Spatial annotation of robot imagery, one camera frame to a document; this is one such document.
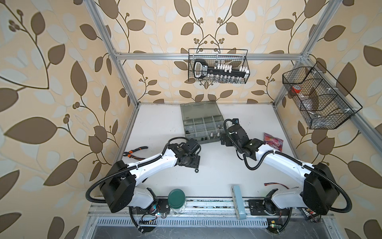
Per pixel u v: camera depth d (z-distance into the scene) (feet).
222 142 2.58
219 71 2.72
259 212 2.41
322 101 2.43
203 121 3.46
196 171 2.84
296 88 2.89
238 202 2.43
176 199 2.23
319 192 1.32
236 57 2.99
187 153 1.99
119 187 1.37
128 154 3.07
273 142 3.08
